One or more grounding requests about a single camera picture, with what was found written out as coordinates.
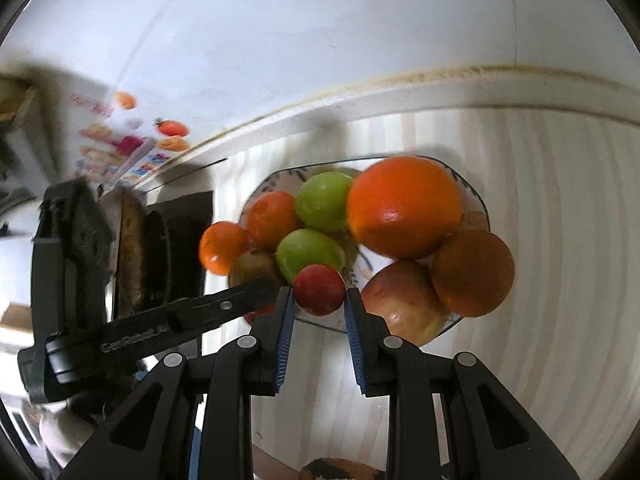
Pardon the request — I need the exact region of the upper green apple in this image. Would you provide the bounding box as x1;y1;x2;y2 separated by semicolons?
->
294;171;354;233

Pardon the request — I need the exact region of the dark orange tangerine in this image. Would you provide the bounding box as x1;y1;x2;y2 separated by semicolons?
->
431;230;515;318

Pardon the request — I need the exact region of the black gas stove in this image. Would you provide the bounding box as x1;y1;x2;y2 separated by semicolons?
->
114;191;213;318

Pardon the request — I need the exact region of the colourful wall sticker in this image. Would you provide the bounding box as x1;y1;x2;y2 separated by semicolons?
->
63;80;194;190

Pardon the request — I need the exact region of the striped cat counter mat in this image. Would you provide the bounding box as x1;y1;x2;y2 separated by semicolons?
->
200;108;639;479

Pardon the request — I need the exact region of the large orange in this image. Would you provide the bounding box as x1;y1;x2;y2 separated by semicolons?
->
346;156;464;259

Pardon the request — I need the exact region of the green apple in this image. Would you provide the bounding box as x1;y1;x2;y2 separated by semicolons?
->
274;229;346;285
294;171;354;233

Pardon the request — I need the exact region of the brown-green pear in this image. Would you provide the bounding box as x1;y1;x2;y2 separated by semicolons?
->
228;249;282;287

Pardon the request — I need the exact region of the lower green apple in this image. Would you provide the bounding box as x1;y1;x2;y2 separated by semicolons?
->
274;229;346;285

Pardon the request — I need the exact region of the red-yellow apple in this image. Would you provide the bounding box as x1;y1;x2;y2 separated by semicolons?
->
361;260;449;347

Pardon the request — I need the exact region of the steel wok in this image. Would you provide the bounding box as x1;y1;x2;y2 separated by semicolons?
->
116;191;144;318

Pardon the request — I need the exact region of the floral ceramic fruit plate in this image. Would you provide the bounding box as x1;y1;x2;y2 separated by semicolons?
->
240;157;488;324

